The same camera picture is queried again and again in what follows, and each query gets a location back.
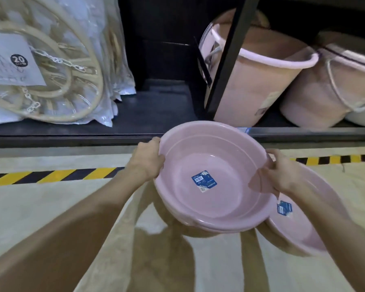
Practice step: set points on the person's left hand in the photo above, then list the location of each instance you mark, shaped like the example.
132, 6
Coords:
144, 161

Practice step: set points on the person's right hand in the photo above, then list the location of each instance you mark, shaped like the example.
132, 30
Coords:
284, 176

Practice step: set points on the person's right thumb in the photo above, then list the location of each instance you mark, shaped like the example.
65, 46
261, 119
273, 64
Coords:
273, 155

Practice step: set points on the person's left thumb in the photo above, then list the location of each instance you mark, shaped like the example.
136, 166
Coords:
155, 140

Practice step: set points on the pink plastic basin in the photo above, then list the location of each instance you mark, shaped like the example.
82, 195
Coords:
295, 231
219, 155
219, 229

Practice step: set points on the person's right forearm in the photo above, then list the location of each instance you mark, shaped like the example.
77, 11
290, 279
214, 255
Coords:
337, 237

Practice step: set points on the person's left forearm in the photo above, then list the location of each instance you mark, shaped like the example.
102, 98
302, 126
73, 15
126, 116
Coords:
67, 231

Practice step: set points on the black metal shelf rack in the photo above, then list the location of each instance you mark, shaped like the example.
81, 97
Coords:
158, 112

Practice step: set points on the blue basin label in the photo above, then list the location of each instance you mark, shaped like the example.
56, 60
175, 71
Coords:
204, 181
284, 208

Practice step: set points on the pink bucket with white rim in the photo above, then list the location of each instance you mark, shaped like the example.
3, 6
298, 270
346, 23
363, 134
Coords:
261, 85

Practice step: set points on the white plastic bucket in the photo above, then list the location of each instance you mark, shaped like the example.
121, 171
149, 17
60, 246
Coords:
363, 117

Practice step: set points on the bagged beige round clip hangers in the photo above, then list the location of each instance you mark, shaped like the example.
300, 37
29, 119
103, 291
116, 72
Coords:
73, 42

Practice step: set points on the white paper hanger label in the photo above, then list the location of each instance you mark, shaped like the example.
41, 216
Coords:
6, 63

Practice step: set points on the black slanted shelf post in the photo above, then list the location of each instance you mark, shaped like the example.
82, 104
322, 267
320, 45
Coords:
231, 54

